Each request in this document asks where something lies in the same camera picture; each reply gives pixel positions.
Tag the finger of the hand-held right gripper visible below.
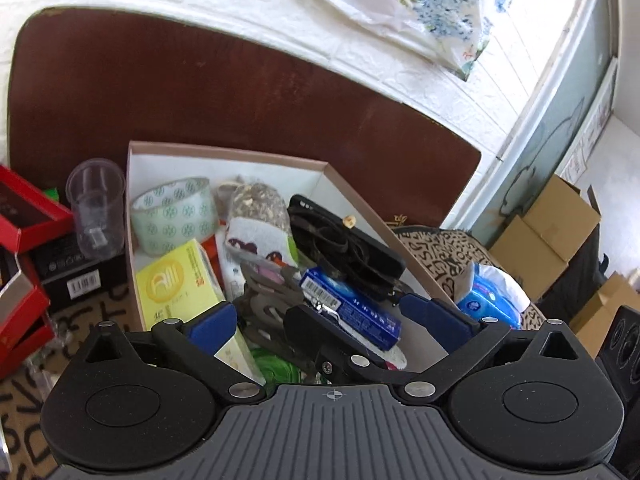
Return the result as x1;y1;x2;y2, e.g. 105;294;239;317
285;304;426;386

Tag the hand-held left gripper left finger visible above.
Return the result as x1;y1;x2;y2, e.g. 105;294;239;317
75;302;268;405

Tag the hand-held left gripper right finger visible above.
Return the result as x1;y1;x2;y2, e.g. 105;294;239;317
395;294;586;405

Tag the blue toothpaste box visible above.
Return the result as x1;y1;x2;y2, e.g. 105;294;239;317
300;266;403;352

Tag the brown cardboard box white inside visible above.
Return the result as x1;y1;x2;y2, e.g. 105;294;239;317
125;140;457;386

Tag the green plastic piece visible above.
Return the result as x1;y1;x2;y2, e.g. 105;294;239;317
250;347;303;387

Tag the blue white tissue pack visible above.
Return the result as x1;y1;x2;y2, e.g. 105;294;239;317
454;260;532;331

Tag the yellow box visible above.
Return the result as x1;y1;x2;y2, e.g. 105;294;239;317
135;239;267;387

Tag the pink white packet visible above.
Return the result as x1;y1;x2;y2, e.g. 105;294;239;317
224;254;287;302

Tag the black case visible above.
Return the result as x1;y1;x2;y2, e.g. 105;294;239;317
287;194;407;302

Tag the seed bag white label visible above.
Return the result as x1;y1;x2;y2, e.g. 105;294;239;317
222;180;299;267

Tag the clear tape roll green print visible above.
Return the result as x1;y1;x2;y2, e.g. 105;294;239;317
130;176;218;257

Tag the large cardboard box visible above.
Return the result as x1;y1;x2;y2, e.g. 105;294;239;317
489;174;602;302

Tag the black box with barcode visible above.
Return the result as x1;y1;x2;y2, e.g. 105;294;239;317
32;240;130;313

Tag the clear plastic cup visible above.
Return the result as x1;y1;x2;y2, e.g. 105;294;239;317
66;158;127;262

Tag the small cardboard box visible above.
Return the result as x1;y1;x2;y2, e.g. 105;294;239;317
569;271;640;347

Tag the flat red box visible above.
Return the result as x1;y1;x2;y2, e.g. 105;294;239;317
0;320;57;382

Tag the black speaker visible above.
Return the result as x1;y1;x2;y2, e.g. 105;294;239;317
594;304;640;480

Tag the letter-print tan cloth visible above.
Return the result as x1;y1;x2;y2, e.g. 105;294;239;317
0;225;547;480

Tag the red open box dark lining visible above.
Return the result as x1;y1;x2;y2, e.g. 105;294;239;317
0;164;76;255

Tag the grey-green door with sticker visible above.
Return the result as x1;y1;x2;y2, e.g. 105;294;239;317
472;5;618;243

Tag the brown wooden board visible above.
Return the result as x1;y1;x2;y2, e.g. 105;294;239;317
9;6;482;233

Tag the floral plastic bag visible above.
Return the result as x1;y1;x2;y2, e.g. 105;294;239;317
267;0;497;82

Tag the black cable coil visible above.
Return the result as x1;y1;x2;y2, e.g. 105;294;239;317
290;209;362;281

